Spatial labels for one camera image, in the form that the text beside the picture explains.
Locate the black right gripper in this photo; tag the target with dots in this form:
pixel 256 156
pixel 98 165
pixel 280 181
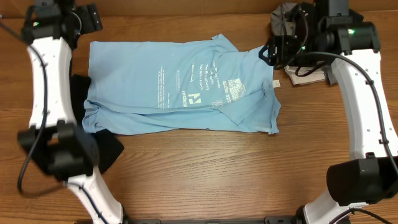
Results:
pixel 284 42

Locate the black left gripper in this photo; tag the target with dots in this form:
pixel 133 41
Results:
pixel 91 21

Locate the light blue printed t-shirt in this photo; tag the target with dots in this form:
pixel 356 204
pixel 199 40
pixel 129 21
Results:
pixel 149 87

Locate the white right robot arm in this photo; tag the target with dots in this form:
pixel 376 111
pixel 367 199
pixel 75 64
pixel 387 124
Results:
pixel 329 35

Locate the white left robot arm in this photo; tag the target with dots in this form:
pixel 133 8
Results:
pixel 54 140

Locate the grey folded garment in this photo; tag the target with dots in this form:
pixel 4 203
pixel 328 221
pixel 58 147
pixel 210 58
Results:
pixel 280 26

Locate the beige folded garment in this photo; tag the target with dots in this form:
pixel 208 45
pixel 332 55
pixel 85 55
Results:
pixel 299 79

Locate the brown cardboard back panel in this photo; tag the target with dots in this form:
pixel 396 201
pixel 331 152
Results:
pixel 17 8

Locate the black garment on left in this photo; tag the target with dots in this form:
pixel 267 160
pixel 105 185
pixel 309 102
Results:
pixel 109 146

